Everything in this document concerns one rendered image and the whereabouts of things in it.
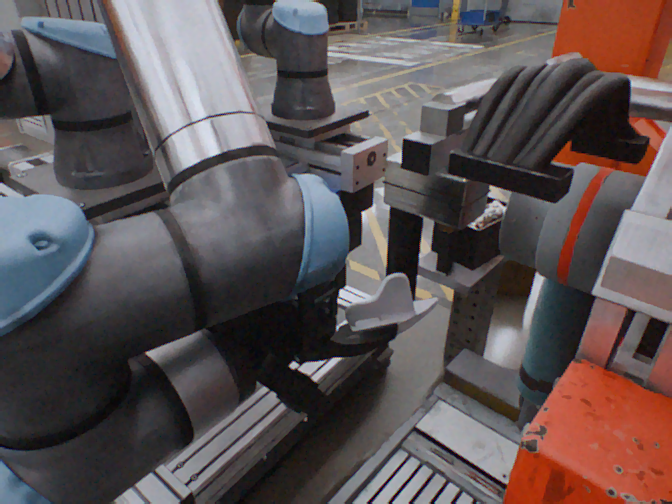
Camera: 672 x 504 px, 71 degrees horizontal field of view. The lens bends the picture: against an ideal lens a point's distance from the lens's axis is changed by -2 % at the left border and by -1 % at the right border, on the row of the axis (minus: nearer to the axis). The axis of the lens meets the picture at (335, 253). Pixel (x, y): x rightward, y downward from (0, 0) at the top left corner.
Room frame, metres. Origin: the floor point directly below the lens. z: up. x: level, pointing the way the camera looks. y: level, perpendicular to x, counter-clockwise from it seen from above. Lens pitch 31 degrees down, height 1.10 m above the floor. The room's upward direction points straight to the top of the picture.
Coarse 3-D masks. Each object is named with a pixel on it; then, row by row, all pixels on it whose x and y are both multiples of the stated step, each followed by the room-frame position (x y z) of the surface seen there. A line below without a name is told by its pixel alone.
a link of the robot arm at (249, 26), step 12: (252, 0) 1.20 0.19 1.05; (264, 0) 1.19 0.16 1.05; (276, 0) 1.20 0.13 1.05; (252, 12) 1.20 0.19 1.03; (264, 12) 1.19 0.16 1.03; (240, 24) 1.25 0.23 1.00; (252, 24) 1.20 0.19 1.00; (240, 36) 1.25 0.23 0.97; (252, 36) 1.20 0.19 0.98; (252, 48) 1.23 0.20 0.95
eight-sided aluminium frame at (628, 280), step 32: (640, 192) 0.26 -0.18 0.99; (640, 224) 0.25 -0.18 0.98; (608, 256) 0.25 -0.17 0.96; (640, 256) 0.23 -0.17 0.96; (608, 288) 0.24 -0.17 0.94; (640, 288) 0.23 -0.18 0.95; (608, 320) 0.23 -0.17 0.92; (640, 320) 0.54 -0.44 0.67; (608, 352) 0.23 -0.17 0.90; (640, 384) 0.47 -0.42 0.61
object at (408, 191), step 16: (400, 160) 0.43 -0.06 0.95; (400, 176) 0.43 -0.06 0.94; (416, 176) 0.42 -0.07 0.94; (432, 176) 0.41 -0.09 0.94; (448, 176) 0.40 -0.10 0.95; (384, 192) 0.44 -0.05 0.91; (400, 192) 0.43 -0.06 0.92; (416, 192) 0.42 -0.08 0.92; (432, 192) 0.40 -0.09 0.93; (448, 192) 0.39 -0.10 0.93; (464, 192) 0.38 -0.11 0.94; (480, 192) 0.40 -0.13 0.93; (400, 208) 0.43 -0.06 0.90; (416, 208) 0.41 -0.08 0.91; (432, 208) 0.40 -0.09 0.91; (448, 208) 0.39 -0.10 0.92; (464, 208) 0.38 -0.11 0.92; (480, 208) 0.41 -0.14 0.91; (448, 224) 0.39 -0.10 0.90; (464, 224) 0.39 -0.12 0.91
